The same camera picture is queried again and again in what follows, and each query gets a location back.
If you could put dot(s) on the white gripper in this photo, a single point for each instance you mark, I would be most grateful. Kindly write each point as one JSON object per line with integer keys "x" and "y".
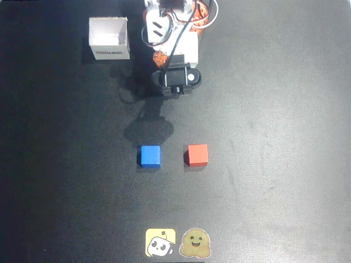
{"x": 188, "y": 56}

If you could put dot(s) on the red cube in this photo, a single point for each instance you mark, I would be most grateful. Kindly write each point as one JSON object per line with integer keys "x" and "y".
{"x": 197, "y": 154}

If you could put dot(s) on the blue cube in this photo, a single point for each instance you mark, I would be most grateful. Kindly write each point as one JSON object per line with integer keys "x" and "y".
{"x": 150, "y": 155}

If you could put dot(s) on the black gripper-mounted webcam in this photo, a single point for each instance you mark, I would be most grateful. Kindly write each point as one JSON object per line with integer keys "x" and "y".
{"x": 175, "y": 78}

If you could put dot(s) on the white cardboard box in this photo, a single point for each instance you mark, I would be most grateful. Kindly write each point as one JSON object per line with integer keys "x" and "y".
{"x": 109, "y": 38}

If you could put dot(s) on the yellow robot sticker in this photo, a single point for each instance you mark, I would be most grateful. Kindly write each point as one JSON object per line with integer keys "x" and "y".
{"x": 160, "y": 242}

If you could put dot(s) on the hugging face emoji sticker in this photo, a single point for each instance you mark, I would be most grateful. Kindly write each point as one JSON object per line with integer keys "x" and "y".
{"x": 195, "y": 242}

